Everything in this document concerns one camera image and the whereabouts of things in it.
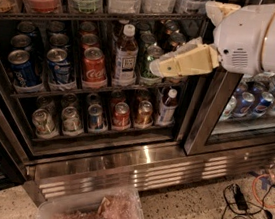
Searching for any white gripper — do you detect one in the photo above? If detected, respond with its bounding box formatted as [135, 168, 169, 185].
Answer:
[149, 0, 275, 78]

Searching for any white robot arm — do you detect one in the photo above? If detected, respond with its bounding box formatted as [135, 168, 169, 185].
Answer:
[149, 1, 275, 78]

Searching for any green can middle shelf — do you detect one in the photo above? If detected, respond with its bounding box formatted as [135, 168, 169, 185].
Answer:
[140, 45, 163, 79]

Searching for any Pepsi can behind door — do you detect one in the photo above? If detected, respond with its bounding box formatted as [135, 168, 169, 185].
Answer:
[233, 92, 255, 117]

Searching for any steel fridge door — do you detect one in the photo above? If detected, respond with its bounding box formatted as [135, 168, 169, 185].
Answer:
[184, 68, 275, 164]

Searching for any tea bottle bottom shelf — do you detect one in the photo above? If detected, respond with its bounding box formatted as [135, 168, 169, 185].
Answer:
[156, 89, 178, 126]

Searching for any gold can bottom shelf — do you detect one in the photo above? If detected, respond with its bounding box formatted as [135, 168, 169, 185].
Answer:
[135, 100, 153, 126]

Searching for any red can bottom shelf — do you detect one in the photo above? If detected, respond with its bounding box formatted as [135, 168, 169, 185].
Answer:
[113, 102, 130, 128]

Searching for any front red Coca-Cola can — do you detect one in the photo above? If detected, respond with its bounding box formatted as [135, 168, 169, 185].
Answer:
[82, 47, 107, 83]

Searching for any blue can bottom shelf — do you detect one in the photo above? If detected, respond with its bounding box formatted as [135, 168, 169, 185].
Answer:
[88, 104, 105, 131]

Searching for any front blue white Pepsi can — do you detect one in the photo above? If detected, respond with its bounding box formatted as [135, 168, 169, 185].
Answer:
[46, 48, 71, 85]

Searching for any steel fridge base grille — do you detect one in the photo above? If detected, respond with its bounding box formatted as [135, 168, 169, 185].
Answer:
[23, 143, 275, 205]

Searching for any silver can bottom shelf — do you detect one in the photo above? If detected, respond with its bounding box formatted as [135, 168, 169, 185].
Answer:
[61, 106, 83, 135]

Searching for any rear blue Pepsi can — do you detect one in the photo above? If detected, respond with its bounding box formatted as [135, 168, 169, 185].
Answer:
[16, 21, 38, 38]

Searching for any middle blue Pepsi can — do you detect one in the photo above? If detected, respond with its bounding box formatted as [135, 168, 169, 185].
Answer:
[10, 34, 34, 52]

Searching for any white green can bottom shelf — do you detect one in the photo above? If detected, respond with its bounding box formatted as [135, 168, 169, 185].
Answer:
[32, 109, 57, 137]

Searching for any iced tea bottle white cap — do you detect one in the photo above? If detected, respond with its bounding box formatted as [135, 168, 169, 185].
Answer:
[114, 24, 139, 81]

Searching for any clear plastic bin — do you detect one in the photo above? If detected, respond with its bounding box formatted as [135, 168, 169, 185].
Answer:
[36, 186, 144, 219]

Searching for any orange extension cable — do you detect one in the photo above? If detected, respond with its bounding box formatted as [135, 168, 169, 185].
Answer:
[249, 160, 275, 210]

